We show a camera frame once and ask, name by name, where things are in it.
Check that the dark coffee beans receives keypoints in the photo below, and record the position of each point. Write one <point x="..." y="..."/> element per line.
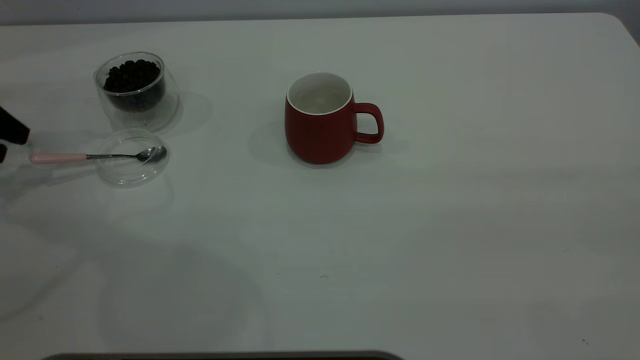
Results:
<point x="132" y="75"/>

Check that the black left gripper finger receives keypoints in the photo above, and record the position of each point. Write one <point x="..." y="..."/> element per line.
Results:
<point x="12" y="129"/>
<point x="2" y="152"/>

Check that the clear glass lid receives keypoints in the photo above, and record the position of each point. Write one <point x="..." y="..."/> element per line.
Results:
<point x="125" y="176"/>

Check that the clear glass jar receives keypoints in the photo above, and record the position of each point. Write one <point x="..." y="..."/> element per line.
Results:
<point x="150" y="120"/>

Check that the red ceramic cup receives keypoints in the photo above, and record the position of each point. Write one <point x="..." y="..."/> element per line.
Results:
<point x="315" y="140"/>

